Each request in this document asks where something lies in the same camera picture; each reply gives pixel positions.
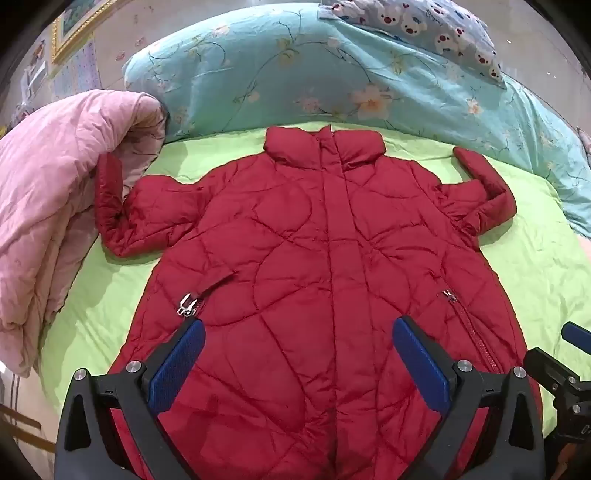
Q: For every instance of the pink quilt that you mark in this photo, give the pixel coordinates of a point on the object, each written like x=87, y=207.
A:
x=55, y=212

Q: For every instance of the red quilted jacket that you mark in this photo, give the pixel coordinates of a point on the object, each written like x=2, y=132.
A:
x=323, y=286

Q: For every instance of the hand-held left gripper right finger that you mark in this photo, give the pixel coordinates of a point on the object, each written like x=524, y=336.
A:
x=421, y=364

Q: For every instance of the wall sticker sheet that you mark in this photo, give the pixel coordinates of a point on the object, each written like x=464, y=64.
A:
x=36, y=69

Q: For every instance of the green bed sheet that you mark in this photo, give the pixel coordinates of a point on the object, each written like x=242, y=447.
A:
x=540, y=281

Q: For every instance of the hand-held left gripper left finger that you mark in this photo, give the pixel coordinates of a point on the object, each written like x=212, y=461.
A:
x=181, y=362

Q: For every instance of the gold framed painting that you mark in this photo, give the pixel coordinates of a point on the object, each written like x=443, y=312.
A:
x=76, y=27

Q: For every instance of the wooden furniture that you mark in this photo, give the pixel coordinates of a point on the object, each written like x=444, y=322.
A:
x=21, y=427

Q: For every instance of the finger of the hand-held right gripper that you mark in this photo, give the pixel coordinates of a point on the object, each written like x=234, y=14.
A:
x=551, y=369
x=576, y=335

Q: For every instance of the teal floral duvet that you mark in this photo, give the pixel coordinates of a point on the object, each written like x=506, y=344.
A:
x=332, y=69

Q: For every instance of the bear print pillow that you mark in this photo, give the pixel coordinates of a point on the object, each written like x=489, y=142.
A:
x=429, y=32

